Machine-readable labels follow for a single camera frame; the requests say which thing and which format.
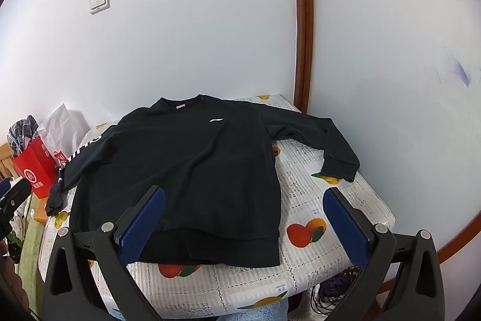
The brown wooden baseboard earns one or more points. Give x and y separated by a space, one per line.
462 242

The white wall light switch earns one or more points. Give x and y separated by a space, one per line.
99 1

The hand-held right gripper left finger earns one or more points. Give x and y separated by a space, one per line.
144 219

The white plastic bag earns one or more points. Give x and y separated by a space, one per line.
64 125

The fruit print tablecloth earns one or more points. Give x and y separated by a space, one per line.
312 193

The dark checkered cloth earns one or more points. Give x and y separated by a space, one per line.
22 133

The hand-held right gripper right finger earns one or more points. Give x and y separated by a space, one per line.
345 227

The brown wooden wall trim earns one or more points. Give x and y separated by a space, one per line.
302 24

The green cloth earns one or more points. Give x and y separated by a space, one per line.
30 261

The red paper bag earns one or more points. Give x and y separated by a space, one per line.
35 170

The black sweatshirt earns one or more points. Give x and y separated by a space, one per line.
188 174

